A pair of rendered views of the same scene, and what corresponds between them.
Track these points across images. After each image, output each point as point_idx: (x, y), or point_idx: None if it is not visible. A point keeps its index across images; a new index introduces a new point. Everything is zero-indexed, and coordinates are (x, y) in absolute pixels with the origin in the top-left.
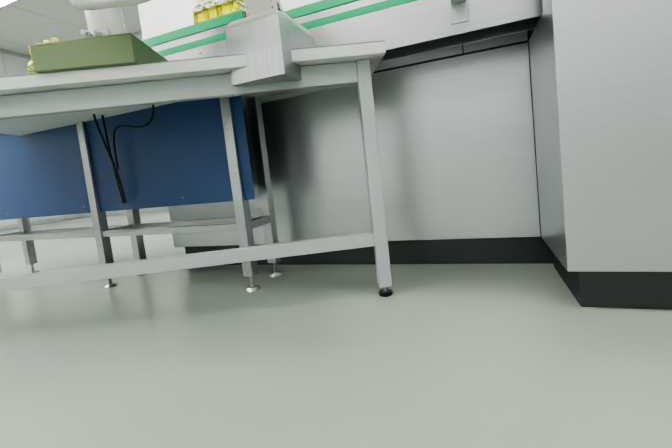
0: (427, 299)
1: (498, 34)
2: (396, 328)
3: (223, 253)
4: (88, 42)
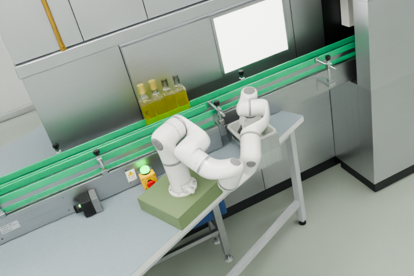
0: (323, 216)
1: None
2: (336, 239)
3: (252, 254)
4: (203, 197)
